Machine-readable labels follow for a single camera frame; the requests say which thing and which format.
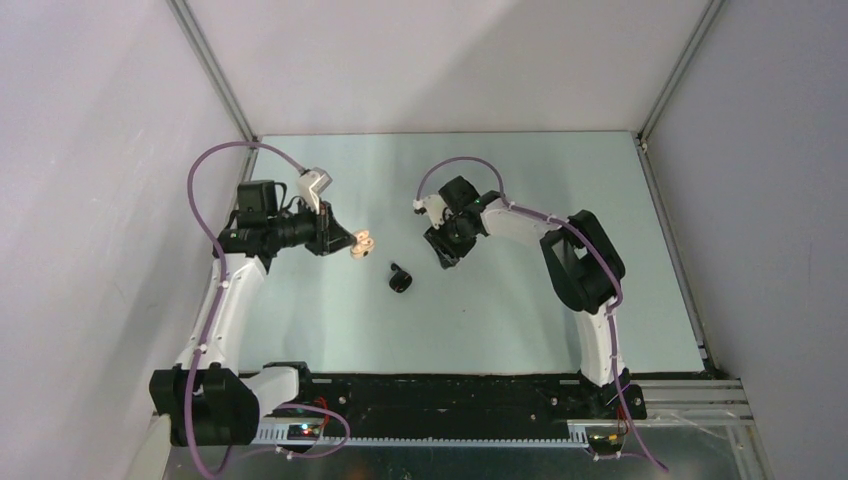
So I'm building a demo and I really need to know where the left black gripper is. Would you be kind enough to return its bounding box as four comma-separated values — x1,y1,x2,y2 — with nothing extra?
268,196,356,256

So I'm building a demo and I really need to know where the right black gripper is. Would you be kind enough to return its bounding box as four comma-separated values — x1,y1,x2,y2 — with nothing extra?
425,212,478,269

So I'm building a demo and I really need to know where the beige earbud charging case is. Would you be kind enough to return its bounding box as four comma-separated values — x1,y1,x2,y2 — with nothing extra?
350,230,376,259

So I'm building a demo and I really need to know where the black earbud charging case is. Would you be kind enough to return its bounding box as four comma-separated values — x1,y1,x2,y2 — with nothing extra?
388,262,413,293

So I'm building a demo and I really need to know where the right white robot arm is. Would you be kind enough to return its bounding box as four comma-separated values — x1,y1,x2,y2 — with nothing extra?
413,176,626,418

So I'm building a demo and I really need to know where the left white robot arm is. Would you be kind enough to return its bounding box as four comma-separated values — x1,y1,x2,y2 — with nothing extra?
149,180,375,447

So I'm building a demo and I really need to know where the left controller board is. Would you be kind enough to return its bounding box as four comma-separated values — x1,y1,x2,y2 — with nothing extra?
286,424,322,442

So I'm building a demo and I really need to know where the controller board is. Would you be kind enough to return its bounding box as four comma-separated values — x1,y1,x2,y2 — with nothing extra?
286,424,322,442
587,434,623,457

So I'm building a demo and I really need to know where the right controller board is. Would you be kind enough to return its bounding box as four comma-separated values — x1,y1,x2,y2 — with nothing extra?
587,434,623,457

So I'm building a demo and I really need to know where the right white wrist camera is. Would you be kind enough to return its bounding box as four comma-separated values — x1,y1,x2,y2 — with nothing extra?
413,194,449,230

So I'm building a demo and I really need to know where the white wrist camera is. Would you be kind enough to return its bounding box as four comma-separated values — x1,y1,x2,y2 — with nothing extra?
296,168,333,213
413,194,449,230

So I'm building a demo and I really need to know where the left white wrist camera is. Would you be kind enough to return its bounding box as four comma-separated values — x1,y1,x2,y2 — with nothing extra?
296,168,333,213

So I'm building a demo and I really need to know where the grey slotted cable duct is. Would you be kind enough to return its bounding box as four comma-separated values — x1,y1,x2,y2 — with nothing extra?
251,423,589,448

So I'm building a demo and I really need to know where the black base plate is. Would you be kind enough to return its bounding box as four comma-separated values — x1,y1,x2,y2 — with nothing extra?
271,373,647,439

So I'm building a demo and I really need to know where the left aluminium frame post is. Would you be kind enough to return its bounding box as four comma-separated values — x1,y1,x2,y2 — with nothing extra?
165,0,258,148

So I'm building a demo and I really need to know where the aluminium frame post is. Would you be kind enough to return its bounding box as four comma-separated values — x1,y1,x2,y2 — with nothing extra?
637,0,726,143
165,0,258,148

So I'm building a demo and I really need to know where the right aluminium frame post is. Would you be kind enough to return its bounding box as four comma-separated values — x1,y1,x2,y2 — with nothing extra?
637,0,726,143

